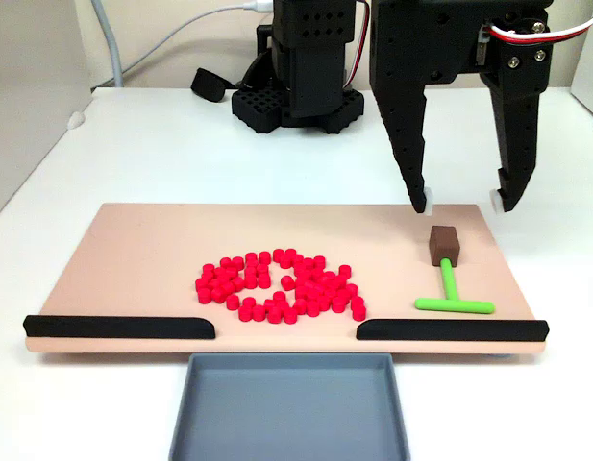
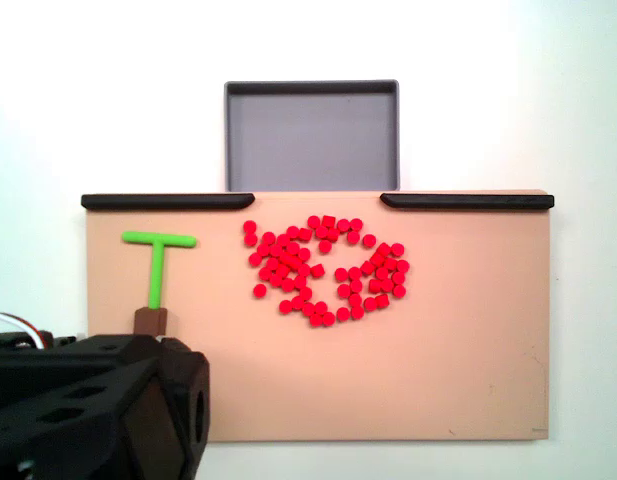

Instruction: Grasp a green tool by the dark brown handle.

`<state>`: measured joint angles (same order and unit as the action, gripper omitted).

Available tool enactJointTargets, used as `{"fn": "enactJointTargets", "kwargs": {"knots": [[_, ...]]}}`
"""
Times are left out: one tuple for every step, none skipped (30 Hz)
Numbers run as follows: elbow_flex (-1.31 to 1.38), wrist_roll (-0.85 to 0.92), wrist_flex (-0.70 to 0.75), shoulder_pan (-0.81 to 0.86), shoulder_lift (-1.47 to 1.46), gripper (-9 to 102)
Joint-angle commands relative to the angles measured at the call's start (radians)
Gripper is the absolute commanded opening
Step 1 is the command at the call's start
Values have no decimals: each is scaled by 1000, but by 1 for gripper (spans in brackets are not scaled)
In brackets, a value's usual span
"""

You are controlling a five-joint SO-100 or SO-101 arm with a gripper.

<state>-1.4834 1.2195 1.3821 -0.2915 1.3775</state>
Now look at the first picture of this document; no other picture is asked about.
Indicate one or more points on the black table clamp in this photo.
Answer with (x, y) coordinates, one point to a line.
(207, 85)

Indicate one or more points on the white rubber stopper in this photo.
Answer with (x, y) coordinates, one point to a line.
(75, 120)

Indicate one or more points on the pale side panel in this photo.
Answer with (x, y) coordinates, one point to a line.
(32, 96)
(591, 86)

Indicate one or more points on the red cylindrical pellet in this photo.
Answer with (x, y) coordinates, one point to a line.
(279, 297)
(275, 315)
(226, 261)
(290, 253)
(264, 257)
(308, 263)
(259, 313)
(290, 315)
(319, 261)
(357, 303)
(352, 289)
(208, 268)
(201, 283)
(264, 281)
(288, 282)
(245, 314)
(251, 258)
(238, 261)
(297, 259)
(344, 270)
(359, 314)
(279, 253)
(233, 301)
(249, 302)
(205, 296)

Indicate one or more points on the beige flat board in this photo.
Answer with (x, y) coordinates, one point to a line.
(132, 264)

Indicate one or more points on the black edge rail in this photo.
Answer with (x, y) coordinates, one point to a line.
(118, 327)
(450, 330)

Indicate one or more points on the grey shallow tray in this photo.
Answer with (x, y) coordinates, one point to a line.
(289, 413)

